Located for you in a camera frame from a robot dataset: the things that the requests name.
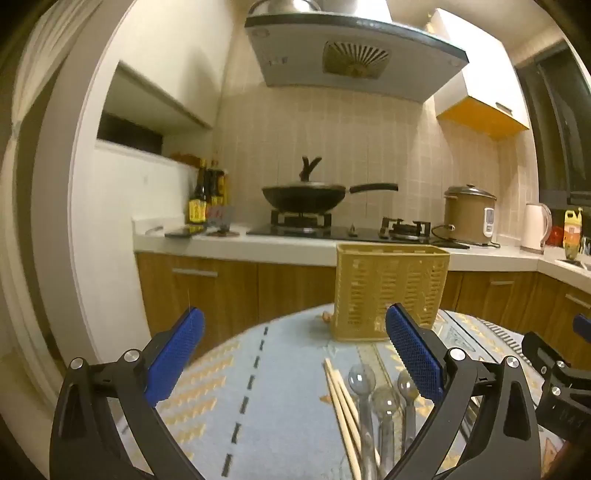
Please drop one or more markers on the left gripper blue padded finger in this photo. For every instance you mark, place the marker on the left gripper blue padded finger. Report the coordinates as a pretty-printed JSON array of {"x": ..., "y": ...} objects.
[{"x": 582, "y": 324}]

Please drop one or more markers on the wooden chopstick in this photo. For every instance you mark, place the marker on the wooden chopstick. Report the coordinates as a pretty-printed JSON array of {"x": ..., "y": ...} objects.
[
  {"x": 347, "y": 415},
  {"x": 350, "y": 404},
  {"x": 347, "y": 425}
]

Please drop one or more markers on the clear plastic spoon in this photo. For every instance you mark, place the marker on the clear plastic spoon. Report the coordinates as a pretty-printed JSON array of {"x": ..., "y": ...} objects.
[
  {"x": 409, "y": 393},
  {"x": 385, "y": 407},
  {"x": 362, "y": 381}
]

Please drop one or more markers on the yellow oil bottle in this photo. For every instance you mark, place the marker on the yellow oil bottle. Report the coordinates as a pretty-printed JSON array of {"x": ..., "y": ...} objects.
[{"x": 572, "y": 231}]

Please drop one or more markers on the white electric kettle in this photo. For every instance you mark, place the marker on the white electric kettle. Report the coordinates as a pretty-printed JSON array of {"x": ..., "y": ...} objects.
[{"x": 536, "y": 227}]

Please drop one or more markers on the brown rice cooker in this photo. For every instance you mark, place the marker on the brown rice cooker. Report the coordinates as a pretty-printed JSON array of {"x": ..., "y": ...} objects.
[{"x": 470, "y": 214}]

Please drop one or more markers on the light blue patterned tablecloth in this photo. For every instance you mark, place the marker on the light blue patterned tablecloth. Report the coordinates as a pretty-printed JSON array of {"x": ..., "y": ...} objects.
[{"x": 258, "y": 406}]

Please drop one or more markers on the wooden base cabinets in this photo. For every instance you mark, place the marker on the wooden base cabinets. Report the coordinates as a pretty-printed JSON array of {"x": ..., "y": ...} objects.
[{"x": 237, "y": 295}]

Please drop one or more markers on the tan plastic utensil basket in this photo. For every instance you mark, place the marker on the tan plastic utensil basket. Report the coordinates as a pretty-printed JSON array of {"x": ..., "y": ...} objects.
[{"x": 372, "y": 277}]

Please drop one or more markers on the dark window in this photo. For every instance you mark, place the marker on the dark window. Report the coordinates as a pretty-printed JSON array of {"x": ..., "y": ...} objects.
[{"x": 558, "y": 100}]

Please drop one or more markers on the grey phone stand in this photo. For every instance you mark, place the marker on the grey phone stand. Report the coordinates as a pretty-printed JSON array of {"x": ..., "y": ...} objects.
[{"x": 219, "y": 219}]

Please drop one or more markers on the dark soy sauce bottle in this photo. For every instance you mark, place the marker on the dark soy sauce bottle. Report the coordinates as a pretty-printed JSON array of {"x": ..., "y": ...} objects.
[{"x": 196, "y": 213}]

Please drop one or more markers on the gas stove cooktop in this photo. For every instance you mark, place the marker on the gas stove cooktop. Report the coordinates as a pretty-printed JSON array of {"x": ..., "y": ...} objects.
[{"x": 319, "y": 226}]

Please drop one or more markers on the dark vinegar bottle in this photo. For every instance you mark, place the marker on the dark vinegar bottle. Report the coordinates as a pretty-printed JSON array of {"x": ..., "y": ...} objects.
[{"x": 217, "y": 184}]

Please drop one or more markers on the black wok with lid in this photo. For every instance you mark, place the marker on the black wok with lid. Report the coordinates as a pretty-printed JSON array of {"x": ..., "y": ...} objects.
[{"x": 312, "y": 197}]

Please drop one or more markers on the grey range hood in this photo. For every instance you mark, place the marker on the grey range hood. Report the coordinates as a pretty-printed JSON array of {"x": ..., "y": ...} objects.
[{"x": 352, "y": 45}]

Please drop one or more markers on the white wall cabinet orange bottom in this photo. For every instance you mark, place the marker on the white wall cabinet orange bottom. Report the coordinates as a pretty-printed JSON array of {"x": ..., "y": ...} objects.
[{"x": 485, "y": 95}]

